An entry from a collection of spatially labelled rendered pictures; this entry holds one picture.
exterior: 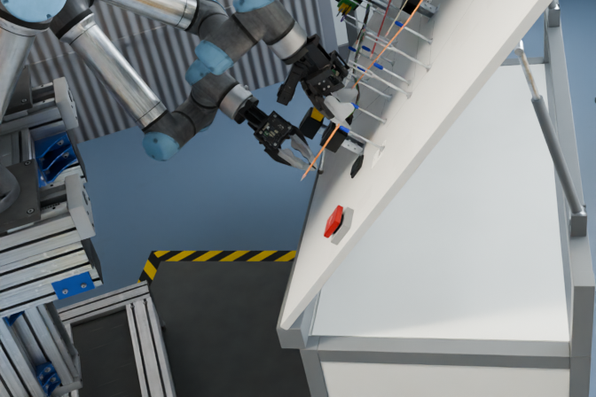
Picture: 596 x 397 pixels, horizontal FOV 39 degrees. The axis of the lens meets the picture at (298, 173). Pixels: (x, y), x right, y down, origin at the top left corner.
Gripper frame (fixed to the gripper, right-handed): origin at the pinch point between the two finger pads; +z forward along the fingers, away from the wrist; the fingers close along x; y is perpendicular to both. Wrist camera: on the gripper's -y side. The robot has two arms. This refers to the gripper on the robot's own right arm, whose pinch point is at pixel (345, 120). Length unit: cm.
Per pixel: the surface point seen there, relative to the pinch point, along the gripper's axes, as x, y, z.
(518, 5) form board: -22, 50, -16
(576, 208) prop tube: -15, 36, 33
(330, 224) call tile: -26.9, -1.8, 4.8
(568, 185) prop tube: -14.9, 36.9, 26.7
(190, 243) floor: 82, -142, 61
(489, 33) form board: -19.4, 43.2, -12.4
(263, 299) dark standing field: 52, -108, 78
